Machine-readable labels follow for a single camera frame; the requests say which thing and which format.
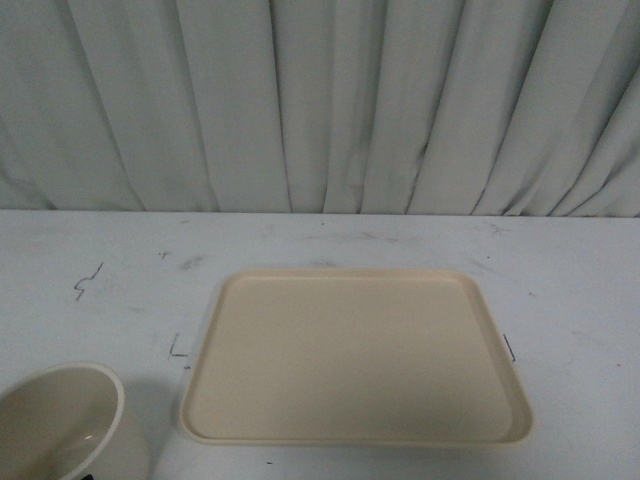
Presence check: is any beige rectangular plastic tray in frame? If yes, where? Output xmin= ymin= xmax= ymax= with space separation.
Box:
xmin=180 ymin=269 xmax=533 ymax=448

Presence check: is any white pleated curtain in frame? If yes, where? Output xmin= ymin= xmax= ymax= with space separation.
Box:
xmin=1 ymin=1 xmax=639 ymax=217

